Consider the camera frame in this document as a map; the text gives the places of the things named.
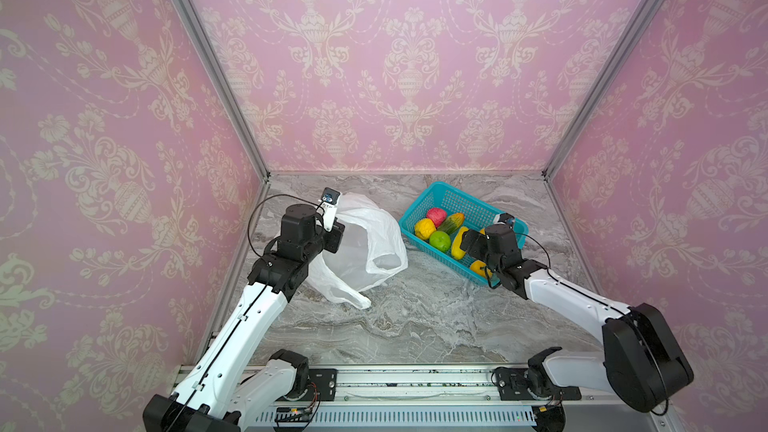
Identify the green fruit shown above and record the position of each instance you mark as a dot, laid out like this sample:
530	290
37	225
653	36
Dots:
440	241

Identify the teal plastic basket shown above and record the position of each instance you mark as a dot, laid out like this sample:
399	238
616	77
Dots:
478	216

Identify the green orange papaya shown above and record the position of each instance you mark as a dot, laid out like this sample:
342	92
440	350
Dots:
452	223

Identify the right corner aluminium post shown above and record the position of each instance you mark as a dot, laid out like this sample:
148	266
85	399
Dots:
637	25

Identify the yellow fruit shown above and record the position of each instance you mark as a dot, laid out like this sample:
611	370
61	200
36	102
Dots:
424	228

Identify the yellow bell pepper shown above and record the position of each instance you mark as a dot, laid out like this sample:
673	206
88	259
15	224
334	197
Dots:
480	268

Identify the pink fruit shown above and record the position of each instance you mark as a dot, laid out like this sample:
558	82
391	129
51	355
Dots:
437	216

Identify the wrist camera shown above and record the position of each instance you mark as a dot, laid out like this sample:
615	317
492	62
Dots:
505	218
329	204

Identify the white plastic bag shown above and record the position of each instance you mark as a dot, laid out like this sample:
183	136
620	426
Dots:
371	251

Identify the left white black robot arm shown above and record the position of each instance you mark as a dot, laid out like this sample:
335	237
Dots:
214	396

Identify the aluminium front rail frame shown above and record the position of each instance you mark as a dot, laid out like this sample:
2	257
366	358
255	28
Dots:
450	398

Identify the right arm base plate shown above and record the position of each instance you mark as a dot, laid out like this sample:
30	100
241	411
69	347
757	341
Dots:
518	384

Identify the corner aluminium post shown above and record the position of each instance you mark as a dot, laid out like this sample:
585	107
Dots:
192	21
637	25

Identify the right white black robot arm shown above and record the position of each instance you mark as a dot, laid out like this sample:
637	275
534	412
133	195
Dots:
640	360

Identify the left corner aluminium post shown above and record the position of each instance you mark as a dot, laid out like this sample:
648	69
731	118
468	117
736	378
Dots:
192	21

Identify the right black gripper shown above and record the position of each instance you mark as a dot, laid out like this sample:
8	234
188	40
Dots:
475	246

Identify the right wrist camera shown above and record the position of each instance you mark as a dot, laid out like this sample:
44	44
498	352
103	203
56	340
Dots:
505	218

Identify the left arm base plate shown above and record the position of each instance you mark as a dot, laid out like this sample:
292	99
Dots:
321	384

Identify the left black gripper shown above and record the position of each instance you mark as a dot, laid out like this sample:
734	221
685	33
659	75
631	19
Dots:
335	236

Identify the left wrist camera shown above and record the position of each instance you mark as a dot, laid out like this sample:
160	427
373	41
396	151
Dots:
329	204

